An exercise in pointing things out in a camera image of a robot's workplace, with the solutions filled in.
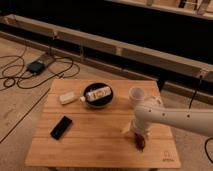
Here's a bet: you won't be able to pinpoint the white plastic bottle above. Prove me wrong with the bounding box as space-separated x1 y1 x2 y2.
80 86 111 102

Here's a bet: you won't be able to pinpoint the black cable at right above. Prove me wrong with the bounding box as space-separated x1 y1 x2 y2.
188 77 213 165

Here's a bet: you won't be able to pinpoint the black rectangular device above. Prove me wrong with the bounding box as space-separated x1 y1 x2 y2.
50 116 72 140

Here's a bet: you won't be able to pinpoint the black bowl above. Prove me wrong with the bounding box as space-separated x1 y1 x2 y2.
83 83 113 108

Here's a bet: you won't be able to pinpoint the long wooden rail frame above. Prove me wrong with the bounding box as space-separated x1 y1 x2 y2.
0 14 213 104

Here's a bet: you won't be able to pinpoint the black floor cables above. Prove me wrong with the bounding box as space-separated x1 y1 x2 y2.
0 39 81 90

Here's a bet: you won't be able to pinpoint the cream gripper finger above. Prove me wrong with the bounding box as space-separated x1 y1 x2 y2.
143 134 148 141
122 122 131 134

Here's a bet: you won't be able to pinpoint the white ceramic cup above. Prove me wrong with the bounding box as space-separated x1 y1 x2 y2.
129 87 145 107

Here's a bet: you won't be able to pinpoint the small white box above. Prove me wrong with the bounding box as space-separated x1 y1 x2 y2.
59 92 76 105

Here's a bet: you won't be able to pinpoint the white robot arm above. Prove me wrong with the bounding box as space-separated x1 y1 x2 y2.
122 97 213 138

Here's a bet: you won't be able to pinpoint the blue power adapter box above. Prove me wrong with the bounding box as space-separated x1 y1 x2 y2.
27 61 45 74

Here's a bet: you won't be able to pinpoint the dark red pepper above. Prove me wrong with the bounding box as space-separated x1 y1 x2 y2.
135 134 145 151

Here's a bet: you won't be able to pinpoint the wooden table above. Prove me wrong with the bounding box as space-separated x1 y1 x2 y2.
25 79 181 168

